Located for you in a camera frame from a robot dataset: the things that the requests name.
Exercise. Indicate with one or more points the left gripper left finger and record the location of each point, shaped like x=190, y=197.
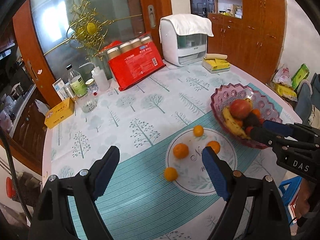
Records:
x=93, y=184

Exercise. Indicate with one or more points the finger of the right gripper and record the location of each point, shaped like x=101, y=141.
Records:
x=290, y=138
x=282, y=127

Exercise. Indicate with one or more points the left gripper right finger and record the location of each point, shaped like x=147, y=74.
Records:
x=230, y=185

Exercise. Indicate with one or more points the small red apple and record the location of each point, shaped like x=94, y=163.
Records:
x=248, y=130

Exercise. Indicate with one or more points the dark avocado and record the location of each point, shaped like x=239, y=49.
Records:
x=251, y=121

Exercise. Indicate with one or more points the orange tangerine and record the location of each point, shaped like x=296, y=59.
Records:
x=170, y=174
x=215, y=145
x=257, y=113
x=181, y=151
x=198, y=131

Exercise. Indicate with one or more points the red yellow apple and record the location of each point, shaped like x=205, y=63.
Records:
x=239, y=109

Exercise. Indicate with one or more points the yellow spotted banana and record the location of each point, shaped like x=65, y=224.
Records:
x=231, y=124

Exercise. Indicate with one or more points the pink glass fruit bowl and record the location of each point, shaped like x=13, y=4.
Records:
x=226, y=94

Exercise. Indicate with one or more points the yellow cardboard box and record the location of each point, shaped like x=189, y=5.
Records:
x=59, y=113

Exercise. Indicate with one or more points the clear glass cup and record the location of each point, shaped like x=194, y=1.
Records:
x=87, y=102

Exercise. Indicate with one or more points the orange tangerine bottom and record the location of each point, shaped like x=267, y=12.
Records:
x=170, y=174

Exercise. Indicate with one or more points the orange tangerine top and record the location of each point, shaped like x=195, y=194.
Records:
x=198, y=131

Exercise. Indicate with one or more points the tree pattern tablecloth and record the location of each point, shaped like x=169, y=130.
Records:
x=145, y=122

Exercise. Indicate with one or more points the small glass jar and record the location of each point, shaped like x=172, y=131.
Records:
x=91, y=84

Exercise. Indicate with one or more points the yellow tissue pack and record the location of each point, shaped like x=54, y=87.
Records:
x=216, y=65

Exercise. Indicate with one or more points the green label bottle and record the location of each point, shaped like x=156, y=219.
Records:
x=76, y=81

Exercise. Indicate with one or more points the small white box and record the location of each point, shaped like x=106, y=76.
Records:
x=59, y=88

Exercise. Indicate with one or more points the white squeeze bottle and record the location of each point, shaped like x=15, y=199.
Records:
x=100, y=79

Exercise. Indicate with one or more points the cream paper roll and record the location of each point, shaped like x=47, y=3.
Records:
x=209, y=56

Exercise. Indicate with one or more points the red snack package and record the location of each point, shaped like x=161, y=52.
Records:
x=133, y=66

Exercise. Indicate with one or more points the white appliance with cloth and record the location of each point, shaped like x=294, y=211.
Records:
x=184, y=38

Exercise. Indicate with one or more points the gold ornament on door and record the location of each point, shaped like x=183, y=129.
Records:
x=88, y=27

